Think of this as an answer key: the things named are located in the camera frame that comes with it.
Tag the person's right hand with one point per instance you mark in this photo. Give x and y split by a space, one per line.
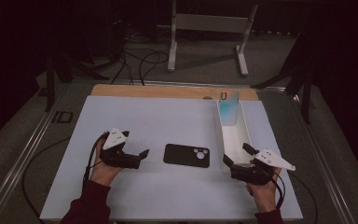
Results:
264 196

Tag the white table mat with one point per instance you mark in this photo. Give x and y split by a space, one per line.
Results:
174 193

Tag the white metal stand frame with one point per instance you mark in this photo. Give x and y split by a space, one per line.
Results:
211 23

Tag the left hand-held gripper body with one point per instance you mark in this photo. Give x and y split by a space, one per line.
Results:
115 138

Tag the black phone case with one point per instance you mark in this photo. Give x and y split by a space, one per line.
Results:
183 155

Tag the long white plastic bin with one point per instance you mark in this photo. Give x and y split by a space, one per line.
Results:
234 140

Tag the person's left hand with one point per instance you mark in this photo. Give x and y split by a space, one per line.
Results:
104 174

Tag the blue pink gradient phone case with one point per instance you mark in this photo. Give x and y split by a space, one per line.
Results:
229 107

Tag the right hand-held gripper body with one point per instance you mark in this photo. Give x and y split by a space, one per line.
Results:
270 158

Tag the black stand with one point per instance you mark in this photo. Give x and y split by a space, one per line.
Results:
306 93
50 84

